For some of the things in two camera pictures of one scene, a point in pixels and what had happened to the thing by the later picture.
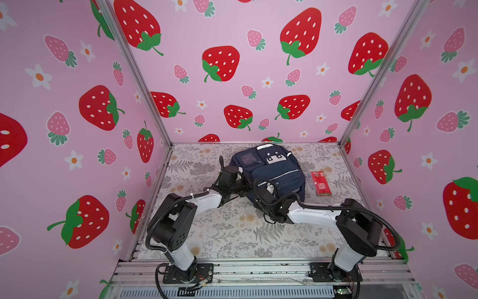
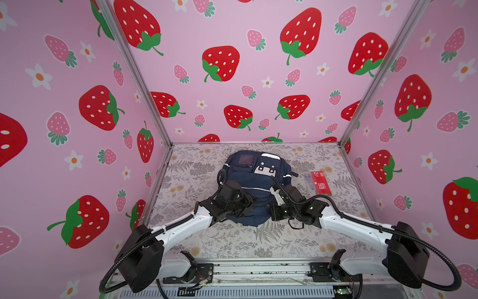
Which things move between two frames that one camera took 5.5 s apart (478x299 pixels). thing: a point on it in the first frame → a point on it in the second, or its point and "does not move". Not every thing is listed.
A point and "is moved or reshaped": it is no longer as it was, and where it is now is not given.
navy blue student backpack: (268, 172) is moved or reshaped
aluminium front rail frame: (266, 278) does not move
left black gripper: (241, 183) → (242, 204)
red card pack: (321, 183) does not move
